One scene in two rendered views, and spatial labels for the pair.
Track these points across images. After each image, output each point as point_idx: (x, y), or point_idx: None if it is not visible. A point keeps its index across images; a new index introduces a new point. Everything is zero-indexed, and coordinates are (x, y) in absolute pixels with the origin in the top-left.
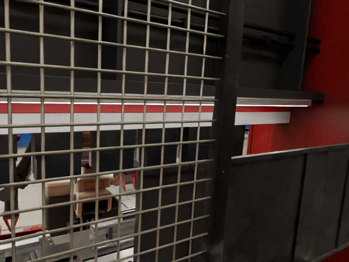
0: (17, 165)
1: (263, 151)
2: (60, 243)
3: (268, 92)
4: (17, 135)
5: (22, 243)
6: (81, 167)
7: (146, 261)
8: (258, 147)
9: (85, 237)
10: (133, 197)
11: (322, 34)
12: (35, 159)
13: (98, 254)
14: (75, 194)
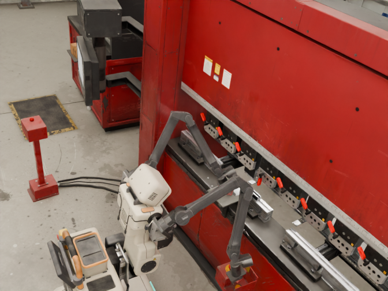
0: (240, 243)
1: (170, 112)
2: (267, 235)
3: None
4: (303, 198)
5: (298, 234)
6: (144, 238)
7: None
8: (165, 111)
9: (257, 225)
10: (237, 191)
11: None
12: (305, 197)
13: (272, 217)
14: (149, 261)
